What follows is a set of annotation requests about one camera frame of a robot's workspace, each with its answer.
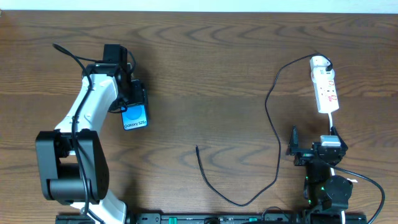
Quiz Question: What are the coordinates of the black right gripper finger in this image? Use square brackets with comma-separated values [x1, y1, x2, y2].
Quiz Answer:
[331, 126, 348, 149]
[286, 125, 300, 156]

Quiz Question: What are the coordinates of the blue Galaxy smartphone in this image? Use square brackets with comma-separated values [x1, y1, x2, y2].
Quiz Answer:
[121, 105, 148, 131]

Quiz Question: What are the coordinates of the black charger cable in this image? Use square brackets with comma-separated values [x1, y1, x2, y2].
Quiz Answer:
[195, 52, 334, 207]

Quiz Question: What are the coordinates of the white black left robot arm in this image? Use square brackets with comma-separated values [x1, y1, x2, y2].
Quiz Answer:
[35, 44, 148, 223]

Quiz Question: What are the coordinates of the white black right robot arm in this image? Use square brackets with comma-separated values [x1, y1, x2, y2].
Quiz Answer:
[288, 126, 353, 214]

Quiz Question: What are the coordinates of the small white paper scrap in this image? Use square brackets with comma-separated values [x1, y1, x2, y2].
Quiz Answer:
[347, 178, 358, 183]

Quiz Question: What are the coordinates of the white power strip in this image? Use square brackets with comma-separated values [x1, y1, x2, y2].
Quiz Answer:
[310, 55, 339, 114]

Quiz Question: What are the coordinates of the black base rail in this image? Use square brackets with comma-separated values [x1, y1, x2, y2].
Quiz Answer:
[55, 212, 368, 224]

